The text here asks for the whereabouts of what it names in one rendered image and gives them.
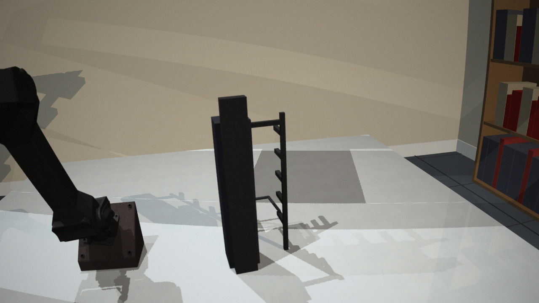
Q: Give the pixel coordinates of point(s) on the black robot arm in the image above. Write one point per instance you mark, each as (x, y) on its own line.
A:
(76, 215)

